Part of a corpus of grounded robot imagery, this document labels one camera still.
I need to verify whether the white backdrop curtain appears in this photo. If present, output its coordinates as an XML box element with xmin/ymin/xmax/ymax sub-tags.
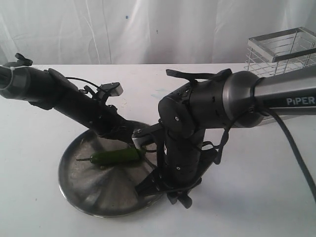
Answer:
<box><xmin>0</xmin><ymin>0</ymin><xmax>316</xmax><ymax>65</ymax></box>

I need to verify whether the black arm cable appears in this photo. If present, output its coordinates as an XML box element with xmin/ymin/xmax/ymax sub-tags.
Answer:
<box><xmin>66</xmin><ymin>77</ymin><xmax>104</xmax><ymax>92</ymax></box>
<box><xmin>261</xmin><ymin>103</ymin><xmax>316</xmax><ymax>198</ymax></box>

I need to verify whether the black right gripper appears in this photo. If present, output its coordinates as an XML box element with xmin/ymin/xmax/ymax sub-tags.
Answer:
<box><xmin>135</xmin><ymin>158</ymin><xmax>217</xmax><ymax>209</ymax></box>

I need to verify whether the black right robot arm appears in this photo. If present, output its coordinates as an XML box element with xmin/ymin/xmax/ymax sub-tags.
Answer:
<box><xmin>132</xmin><ymin>66</ymin><xmax>316</xmax><ymax>208</ymax></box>

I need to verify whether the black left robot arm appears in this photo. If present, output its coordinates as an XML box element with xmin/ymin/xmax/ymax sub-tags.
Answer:
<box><xmin>0</xmin><ymin>53</ymin><xmax>135</xmax><ymax>144</ymax></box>

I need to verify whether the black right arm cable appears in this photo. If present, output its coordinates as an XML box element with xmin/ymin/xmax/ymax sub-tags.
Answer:
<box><xmin>261</xmin><ymin>103</ymin><xmax>316</xmax><ymax>198</ymax></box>

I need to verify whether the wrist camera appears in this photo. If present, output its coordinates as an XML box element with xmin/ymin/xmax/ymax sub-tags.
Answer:
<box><xmin>97</xmin><ymin>82</ymin><xmax>123</xmax><ymax>97</ymax></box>
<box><xmin>132</xmin><ymin>126</ymin><xmax>162</xmax><ymax>153</ymax></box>

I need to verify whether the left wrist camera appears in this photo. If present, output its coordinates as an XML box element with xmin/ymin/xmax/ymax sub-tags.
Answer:
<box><xmin>97</xmin><ymin>82</ymin><xmax>123</xmax><ymax>97</ymax></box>

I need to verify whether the green chili pepper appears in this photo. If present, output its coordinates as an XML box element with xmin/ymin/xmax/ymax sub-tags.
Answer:
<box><xmin>76</xmin><ymin>148</ymin><xmax>145</xmax><ymax>168</ymax></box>

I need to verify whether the wire metal utensil holder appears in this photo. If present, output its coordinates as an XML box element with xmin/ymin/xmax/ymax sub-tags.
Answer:
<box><xmin>244</xmin><ymin>27</ymin><xmax>316</xmax><ymax>126</ymax></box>

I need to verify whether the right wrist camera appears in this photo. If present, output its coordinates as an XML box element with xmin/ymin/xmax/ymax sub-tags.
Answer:
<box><xmin>132</xmin><ymin>126</ymin><xmax>162</xmax><ymax>153</ymax></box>

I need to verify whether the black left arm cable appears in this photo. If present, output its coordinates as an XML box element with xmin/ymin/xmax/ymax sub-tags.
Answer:
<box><xmin>66</xmin><ymin>77</ymin><xmax>104</xmax><ymax>92</ymax></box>

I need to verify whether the round steel plate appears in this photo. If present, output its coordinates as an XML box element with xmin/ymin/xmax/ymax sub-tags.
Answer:
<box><xmin>58</xmin><ymin>129</ymin><xmax>162</xmax><ymax>217</ymax></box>

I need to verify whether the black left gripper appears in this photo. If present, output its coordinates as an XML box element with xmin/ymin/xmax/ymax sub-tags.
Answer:
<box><xmin>91</xmin><ymin>105</ymin><xmax>135</xmax><ymax>143</ymax></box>

